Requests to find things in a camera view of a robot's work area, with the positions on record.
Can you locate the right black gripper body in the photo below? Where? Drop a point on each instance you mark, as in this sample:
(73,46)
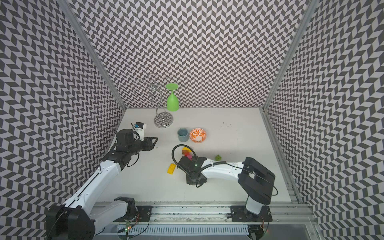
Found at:
(192,180)

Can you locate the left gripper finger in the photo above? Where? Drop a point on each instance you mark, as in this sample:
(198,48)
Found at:
(148,147)
(150,140)

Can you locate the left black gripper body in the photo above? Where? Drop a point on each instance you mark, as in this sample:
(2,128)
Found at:
(137,146)

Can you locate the yellow curved lego brick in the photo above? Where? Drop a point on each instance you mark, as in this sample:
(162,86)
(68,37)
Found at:
(186,149)

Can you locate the yellow long lego brick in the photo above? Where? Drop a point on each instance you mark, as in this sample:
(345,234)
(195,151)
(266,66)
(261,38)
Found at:
(171,169)

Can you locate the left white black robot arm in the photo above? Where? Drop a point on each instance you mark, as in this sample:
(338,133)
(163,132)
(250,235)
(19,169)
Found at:
(75,218)

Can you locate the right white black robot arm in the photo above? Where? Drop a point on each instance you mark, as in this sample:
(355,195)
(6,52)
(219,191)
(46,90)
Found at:
(255,179)

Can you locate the orange white patterned bowl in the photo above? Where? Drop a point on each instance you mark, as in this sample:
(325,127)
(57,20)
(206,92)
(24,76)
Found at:
(198,135)

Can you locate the grey blue ceramic cup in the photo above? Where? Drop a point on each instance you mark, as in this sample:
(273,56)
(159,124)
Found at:
(183,135)

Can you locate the green plastic wine glass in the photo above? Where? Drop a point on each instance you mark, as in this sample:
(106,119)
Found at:
(172,101)

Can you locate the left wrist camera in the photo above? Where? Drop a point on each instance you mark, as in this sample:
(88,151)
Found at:
(140,129)

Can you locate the chrome wire glass rack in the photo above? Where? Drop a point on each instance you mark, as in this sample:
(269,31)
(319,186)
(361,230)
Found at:
(153,88)

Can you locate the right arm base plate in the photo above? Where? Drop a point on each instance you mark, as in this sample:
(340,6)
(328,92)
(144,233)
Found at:
(241,215)

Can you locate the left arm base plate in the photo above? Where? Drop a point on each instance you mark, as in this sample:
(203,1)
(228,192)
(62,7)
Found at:
(141,214)

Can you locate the white slotted cable duct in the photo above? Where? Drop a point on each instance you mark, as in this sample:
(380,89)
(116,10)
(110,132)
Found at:
(177,230)

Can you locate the aluminium front rail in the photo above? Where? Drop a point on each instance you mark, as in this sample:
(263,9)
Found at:
(192,210)

